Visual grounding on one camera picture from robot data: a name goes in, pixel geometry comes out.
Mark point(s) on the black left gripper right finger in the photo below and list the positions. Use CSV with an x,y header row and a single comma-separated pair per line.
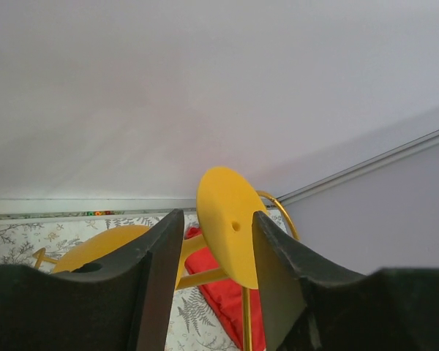
x,y
310,303

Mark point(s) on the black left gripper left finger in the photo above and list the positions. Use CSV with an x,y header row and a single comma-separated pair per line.
x,y
121,301

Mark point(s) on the orange plastic wine glass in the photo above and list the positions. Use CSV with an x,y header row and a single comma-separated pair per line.
x,y
154,251

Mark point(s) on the red folded cloth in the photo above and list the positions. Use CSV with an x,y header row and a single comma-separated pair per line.
x,y
224,298

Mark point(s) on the gold wire wine glass rack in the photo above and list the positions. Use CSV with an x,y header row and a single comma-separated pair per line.
x,y
226,229

